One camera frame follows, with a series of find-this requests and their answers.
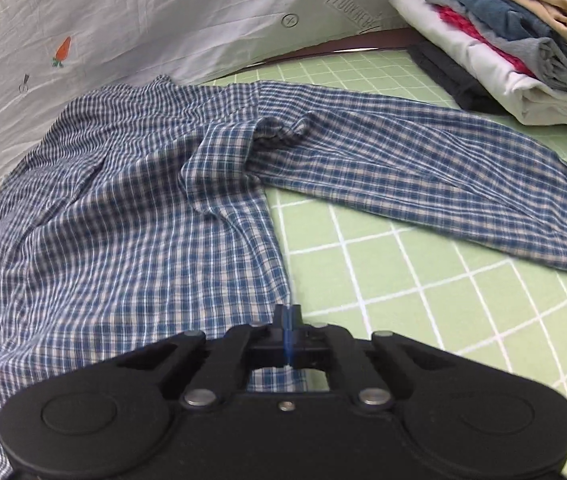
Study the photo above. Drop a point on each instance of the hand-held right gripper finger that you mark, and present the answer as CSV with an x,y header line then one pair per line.
x,y
291,344
285,342

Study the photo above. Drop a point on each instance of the blue plaid shirt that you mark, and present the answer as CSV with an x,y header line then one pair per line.
x,y
113,210

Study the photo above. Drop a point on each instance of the green grid sheet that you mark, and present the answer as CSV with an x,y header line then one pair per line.
x,y
413,285

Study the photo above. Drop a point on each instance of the black folded garment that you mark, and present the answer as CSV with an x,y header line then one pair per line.
x,y
441,74

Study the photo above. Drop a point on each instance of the dark brown furniture edge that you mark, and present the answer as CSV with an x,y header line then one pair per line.
x,y
363,40

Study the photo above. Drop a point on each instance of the white folded cloth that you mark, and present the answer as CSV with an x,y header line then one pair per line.
x,y
463,60

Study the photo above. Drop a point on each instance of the white carrot print sheet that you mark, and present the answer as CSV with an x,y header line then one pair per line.
x,y
163,10

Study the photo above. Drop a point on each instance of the red folded garment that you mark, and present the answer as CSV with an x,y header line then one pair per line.
x,y
463,22

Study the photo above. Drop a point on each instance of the blue denim garment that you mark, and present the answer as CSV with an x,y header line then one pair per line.
x,y
493,15

